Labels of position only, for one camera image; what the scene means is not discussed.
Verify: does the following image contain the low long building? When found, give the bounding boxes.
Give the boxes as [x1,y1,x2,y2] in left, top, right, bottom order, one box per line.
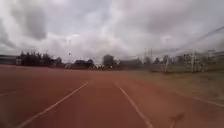
[0,54,21,66]

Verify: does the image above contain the grass field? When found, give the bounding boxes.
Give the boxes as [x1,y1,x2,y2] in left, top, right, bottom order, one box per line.
[126,68,224,101]

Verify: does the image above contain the fence with pale posts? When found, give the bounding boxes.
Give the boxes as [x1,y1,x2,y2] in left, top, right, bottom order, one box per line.
[143,48,224,74]

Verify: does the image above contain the cluster of dark trees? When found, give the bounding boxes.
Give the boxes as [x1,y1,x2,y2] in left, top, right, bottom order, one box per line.
[71,58,96,70]

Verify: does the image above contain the white painted track lines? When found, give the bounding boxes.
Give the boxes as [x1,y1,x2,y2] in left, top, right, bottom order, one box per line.
[0,80,224,128]

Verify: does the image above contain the overhead wires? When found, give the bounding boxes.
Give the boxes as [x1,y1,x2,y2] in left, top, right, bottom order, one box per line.
[156,25,224,56]

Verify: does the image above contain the row of dark trees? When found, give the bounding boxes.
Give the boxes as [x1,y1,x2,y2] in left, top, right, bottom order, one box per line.
[19,50,64,68]

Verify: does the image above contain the red running track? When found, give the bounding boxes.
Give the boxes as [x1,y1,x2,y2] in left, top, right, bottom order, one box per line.
[0,64,224,128]

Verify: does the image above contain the tall dark building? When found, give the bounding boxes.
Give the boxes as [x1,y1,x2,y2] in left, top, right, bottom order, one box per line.
[102,54,115,69]

